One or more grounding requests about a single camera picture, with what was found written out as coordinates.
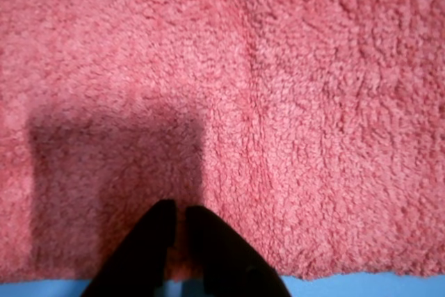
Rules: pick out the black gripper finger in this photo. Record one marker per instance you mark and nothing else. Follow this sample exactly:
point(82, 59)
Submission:
point(139, 262)
point(229, 265)

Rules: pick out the orange terry towel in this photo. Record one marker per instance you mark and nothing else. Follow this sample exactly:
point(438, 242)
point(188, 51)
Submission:
point(243, 102)

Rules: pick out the grey table mat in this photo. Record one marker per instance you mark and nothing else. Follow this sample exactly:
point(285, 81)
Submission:
point(365, 288)

